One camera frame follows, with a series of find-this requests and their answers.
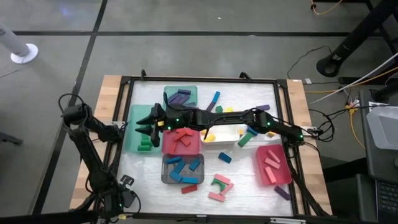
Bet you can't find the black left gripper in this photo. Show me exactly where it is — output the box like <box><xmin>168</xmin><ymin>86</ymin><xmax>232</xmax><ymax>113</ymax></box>
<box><xmin>119</xmin><ymin>174</ymin><xmax>140</xmax><ymax>210</ymax></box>

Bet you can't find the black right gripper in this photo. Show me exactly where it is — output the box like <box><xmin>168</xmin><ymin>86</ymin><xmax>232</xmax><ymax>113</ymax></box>
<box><xmin>135</xmin><ymin>103</ymin><xmax>189</xmax><ymax>147</ymax></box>

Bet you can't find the gray translucent plastic bin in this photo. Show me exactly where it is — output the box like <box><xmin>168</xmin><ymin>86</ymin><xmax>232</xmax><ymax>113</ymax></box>
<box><xmin>160</xmin><ymin>153</ymin><xmax>205</xmax><ymax>185</ymax></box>

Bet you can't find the large teal plastic bin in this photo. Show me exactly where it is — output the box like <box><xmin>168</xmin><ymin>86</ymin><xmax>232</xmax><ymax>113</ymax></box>
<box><xmin>124</xmin><ymin>104</ymin><xmax>164</xmax><ymax>155</ymax></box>

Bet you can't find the white table cover sheet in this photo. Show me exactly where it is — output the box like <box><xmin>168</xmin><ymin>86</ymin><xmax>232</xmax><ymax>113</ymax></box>
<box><xmin>110</xmin><ymin>81</ymin><xmax>295</xmax><ymax>217</ymax></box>

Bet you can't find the red translucent plastic bin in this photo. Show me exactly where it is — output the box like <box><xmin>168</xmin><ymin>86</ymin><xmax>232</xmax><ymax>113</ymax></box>
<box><xmin>160</xmin><ymin>128</ymin><xmax>201</xmax><ymax>156</ymax></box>
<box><xmin>255</xmin><ymin>144</ymin><xmax>294</xmax><ymax>187</ymax></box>

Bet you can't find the small teal plastic bin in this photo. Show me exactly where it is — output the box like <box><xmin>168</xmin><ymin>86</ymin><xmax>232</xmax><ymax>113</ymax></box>
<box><xmin>162</xmin><ymin>85</ymin><xmax>199</xmax><ymax>108</ymax></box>

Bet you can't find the white plastic bin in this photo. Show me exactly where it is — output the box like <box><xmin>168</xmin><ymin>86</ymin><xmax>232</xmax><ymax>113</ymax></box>
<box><xmin>200</xmin><ymin>124</ymin><xmax>241</xmax><ymax>146</ymax></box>

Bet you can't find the dark floor object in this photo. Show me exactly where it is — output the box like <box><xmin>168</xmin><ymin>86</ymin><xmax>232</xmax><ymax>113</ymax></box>
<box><xmin>0</xmin><ymin>131</ymin><xmax>24</xmax><ymax>146</ymax></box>

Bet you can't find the white round pole stand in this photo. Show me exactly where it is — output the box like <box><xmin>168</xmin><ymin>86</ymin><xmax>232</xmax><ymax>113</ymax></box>
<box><xmin>0</xmin><ymin>21</ymin><xmax>40</xmax><ymax>65</ymax></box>

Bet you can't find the black stand leg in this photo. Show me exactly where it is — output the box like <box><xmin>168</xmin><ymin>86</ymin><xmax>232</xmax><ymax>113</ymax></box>
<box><xmin>315</xmin><ymin>0</ymin><xmax>398</xmax><ymax>78</ymax></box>

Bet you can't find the black cabinet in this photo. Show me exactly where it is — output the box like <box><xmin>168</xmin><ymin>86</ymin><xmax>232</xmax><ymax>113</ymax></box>
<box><xmin>320</xmin><ymin>89</ymin><xmax>398</xmax><ymax>224</ymax></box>

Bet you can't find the gray plastic box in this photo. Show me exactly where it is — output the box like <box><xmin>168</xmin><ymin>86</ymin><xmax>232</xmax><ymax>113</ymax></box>
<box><xmin>366</xmin><ymin>105</ymin><xmax>398</xmax><ymax>151</ymax></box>

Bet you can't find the black keyboard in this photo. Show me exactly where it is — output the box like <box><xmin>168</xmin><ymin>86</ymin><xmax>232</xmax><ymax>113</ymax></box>
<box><xmin>374</xmin><ymin>179</ymin><xmax>398</xmax><ymax>216</ymax></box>

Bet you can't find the black aluminium table frame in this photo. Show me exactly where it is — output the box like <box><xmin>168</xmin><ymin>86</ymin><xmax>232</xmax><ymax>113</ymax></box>
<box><xmin>99</xmin><ymin>70</ymin><xmax>315</xmax><ymax>220</ymax></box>

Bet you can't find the black floor cable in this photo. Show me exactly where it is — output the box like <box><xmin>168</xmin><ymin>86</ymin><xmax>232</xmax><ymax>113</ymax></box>
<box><xmin>285</xmin><ymin>45</ymin><xmax>333</xmax><ymax>80</ymax></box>

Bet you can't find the yellow power cable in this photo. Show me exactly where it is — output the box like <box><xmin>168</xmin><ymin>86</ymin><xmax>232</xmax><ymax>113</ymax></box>
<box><xmin>344</xmin><ymin>105</ymin><xmax>367</xmax><ymax>151</ymax></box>

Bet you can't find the yellow floor cable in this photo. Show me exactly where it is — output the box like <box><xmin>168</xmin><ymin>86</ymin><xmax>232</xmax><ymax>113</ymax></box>
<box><xmin>310</xmin><ymin>0</ymin><xmax>343</xmax><ymax>16</ymax></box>

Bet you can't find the white floor cable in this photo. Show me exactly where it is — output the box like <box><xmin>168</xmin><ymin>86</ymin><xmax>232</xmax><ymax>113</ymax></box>
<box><xmin>308</xmin><ymin>52</ymin><xmax>398</xmax><ymax>106</ymax></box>

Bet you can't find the orange floor cable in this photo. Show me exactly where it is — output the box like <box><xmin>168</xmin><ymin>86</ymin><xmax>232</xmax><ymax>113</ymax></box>
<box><xmin>303</xmin><ymin>66</ymin><xmax>398</xmax><ymax>95</ymax></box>

